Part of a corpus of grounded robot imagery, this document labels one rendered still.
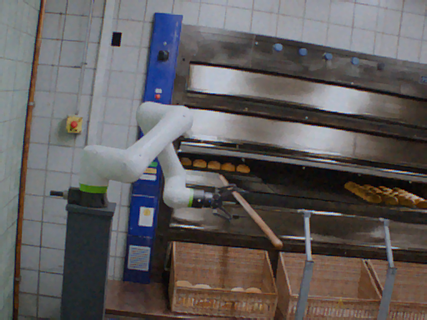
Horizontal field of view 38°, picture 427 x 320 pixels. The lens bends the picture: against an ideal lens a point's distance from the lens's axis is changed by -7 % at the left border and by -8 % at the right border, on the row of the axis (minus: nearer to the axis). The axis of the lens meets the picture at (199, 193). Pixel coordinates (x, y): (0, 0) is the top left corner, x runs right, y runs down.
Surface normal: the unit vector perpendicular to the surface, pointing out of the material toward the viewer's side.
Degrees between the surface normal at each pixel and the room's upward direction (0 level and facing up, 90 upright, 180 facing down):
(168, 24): 90
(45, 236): 90
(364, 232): 70
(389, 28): 90
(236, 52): 93
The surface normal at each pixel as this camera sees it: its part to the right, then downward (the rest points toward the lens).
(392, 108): 0.09, -0.18
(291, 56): 0.07, 0.17
